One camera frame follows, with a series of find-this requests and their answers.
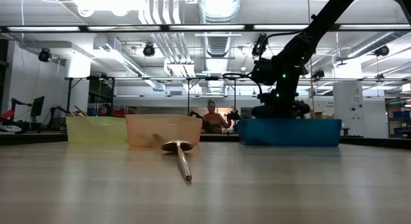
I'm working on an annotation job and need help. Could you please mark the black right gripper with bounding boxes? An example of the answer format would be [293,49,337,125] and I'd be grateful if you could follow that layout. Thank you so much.
[252,65,311,119]

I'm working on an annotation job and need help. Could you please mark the blue plastic bin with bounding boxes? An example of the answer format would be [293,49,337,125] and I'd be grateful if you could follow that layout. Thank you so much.
[236,117,343,147]

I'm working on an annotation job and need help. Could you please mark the black ceiling spotlight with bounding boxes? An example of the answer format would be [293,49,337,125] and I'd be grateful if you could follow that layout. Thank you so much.
[143,42,156,57]
[374,45,390,57]
[252,33,268,57]
[37,47,52,63]

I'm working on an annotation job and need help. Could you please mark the person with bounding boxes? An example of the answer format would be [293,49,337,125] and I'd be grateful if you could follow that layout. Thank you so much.
[201,100,233,134]
[98,103,112,117]

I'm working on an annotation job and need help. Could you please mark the black background rack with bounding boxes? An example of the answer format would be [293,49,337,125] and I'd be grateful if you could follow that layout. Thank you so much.
[64,76,238,116]

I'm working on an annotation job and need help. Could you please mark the storage shelving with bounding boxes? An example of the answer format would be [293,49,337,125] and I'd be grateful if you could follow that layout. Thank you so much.
[385,100,411,139]

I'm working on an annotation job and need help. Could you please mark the orange translucent plastic bin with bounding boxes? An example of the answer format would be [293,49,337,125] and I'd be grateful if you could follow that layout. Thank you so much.
[125,114,204,149]

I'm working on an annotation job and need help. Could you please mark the red storage bins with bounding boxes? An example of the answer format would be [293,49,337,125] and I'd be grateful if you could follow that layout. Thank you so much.
[110,105,139,119]

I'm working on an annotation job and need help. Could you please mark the black overhead beam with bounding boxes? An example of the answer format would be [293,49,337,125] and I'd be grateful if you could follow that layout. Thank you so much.
[0,23,411,33]

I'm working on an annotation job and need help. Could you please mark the yellow translucent plastic bin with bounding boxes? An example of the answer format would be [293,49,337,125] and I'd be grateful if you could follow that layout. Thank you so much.
[66,116,129,144]

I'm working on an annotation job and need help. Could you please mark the small black monitor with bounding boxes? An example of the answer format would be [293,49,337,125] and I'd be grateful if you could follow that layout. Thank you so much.
[31,95,46,118]

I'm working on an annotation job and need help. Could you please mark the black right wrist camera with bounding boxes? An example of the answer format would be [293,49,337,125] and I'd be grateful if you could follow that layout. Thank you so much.
[250,58,290,87]

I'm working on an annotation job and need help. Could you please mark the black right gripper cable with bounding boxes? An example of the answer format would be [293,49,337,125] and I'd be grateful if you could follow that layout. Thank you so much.
[222,72,263,97]

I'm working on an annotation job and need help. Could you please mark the silver ceiling duct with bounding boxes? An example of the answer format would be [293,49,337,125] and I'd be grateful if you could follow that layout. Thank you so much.
[196,0,242,58]

